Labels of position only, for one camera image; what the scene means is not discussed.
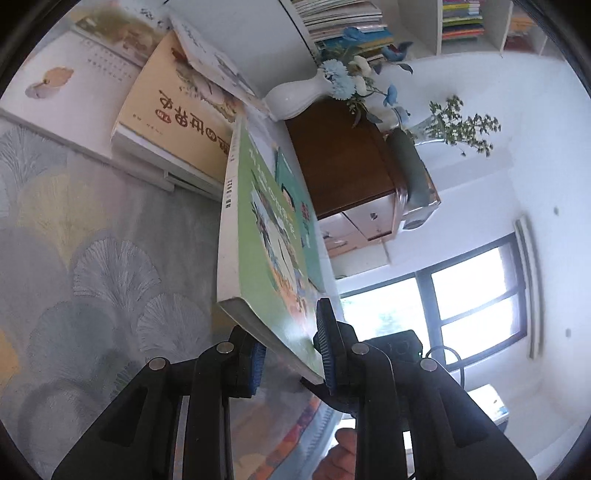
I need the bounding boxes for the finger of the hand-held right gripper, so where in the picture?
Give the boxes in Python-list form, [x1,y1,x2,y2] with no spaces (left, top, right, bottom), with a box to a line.
[299,377,358,418]

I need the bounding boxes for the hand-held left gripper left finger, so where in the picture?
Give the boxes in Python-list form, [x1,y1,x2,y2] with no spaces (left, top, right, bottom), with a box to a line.
[51,325,267,480]

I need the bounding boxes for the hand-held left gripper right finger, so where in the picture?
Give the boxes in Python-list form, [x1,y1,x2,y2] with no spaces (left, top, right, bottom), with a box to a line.
[313,298,539,480]

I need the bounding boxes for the green cover book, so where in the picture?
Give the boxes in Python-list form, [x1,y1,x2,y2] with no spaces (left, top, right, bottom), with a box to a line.
[216,115,331,386]

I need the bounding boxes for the row of white blue books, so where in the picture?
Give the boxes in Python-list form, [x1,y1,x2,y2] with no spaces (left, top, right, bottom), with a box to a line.
[291,0,398,61]

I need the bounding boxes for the stack of colourful thin books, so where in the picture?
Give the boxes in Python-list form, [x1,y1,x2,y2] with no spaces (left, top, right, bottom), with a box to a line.
[441,0,485,42]

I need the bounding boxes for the stack of orange books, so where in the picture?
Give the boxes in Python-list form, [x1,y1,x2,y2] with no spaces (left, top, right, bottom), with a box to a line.
[505,9,541,51]

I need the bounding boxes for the person's right hand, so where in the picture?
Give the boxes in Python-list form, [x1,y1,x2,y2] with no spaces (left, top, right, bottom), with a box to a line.
[311,427,358,480]

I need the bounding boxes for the dark framed window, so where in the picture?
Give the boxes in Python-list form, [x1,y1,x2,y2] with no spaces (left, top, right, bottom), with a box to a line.
[337,233,532,416]

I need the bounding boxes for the white device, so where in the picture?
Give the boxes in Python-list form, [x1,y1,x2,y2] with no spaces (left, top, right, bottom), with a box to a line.
[468,384,511,423]

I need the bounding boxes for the teal cover book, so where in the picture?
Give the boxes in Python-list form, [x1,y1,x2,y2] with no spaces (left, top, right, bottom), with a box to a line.
[274,148,326,294]

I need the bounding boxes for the brown wooden cabinet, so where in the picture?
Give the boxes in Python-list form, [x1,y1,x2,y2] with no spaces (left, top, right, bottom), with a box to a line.
[284,97,441,259]

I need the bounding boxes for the grey fan-patterned rug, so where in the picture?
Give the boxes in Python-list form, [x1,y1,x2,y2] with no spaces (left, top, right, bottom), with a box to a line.
[0,117,342,480]

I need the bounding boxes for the green leafy sprigs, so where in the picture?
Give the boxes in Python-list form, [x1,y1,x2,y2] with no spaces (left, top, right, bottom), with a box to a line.
[411,95,502,158]

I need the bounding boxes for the white ceramic vase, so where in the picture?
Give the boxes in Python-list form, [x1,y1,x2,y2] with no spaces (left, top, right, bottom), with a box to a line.
[264,76,333,121]

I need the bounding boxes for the blue white flower bouquet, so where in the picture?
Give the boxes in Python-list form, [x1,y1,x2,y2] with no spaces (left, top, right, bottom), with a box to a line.
[316,25,414,127]

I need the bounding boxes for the yellow cover book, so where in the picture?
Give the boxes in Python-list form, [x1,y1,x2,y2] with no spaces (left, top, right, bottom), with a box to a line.
[110,30,245,201]

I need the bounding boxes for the thin white illustrated book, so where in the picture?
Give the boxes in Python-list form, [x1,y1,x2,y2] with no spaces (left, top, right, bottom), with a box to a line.
[168,14,273,121]

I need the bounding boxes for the white book with leaf print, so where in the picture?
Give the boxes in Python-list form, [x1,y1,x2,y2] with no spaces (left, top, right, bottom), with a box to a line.
[0,4,176,192]

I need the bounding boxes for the white bookshelf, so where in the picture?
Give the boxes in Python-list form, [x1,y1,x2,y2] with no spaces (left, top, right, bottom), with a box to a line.
[277,0,555,61]

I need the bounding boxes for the black cable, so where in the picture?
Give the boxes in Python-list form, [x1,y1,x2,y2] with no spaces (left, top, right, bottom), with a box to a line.
[425,346,465,388]

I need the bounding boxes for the white wall pipe cover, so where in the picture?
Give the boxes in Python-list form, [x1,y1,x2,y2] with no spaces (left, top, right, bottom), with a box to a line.
[515,215,546,361]

